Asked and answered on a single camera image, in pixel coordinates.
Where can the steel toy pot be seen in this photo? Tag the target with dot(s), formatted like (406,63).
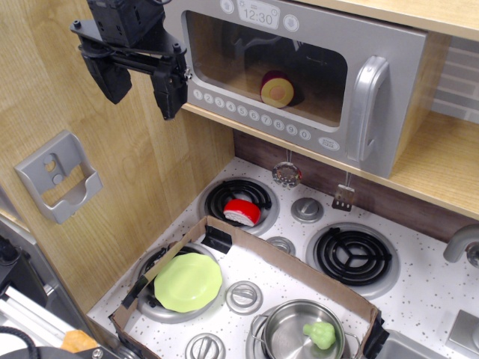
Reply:
(278,332)

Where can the red yellow toy food slice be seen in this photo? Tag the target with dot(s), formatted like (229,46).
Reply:
(276,89)

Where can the brown cardboard barrier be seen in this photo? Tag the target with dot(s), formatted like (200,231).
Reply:
(241,256)

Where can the red toy cheese wedge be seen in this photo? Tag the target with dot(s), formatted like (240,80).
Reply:
(242,211)

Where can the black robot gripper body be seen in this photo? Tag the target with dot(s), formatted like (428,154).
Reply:
(131,28)

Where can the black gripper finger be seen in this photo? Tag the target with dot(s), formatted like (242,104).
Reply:
(170,91)
(113,81)

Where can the hanging steel spatula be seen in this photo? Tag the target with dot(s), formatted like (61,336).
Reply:
(344,195)

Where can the steel toy sink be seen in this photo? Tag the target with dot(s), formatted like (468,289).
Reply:
(399,345)

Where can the green toy broccoli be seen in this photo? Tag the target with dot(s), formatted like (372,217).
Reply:
(322,334)

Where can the grey stove knob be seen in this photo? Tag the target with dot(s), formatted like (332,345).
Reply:
(307,210)
(244,298)
(205,346)
(283,244)

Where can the grey stove knob middle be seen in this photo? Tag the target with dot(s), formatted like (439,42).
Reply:
(283,244)

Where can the back left black burner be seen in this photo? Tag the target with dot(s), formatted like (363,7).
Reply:
(244,189)

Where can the grey stove knob bottom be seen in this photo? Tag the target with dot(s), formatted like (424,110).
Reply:
(205,346)

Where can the grey wall phone holder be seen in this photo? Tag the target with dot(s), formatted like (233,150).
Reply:
(49,166)

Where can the grey stove knob centre front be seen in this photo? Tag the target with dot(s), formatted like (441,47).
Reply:
(244,298)

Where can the back right black burner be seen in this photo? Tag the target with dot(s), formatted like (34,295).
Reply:
(353,257)

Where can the grey toy microwave door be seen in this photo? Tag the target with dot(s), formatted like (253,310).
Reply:
(336,84)

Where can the light green plastic plate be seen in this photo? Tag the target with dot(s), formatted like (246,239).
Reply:
(188,282)

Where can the grey stove knob back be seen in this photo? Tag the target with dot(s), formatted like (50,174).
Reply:
(307,210)

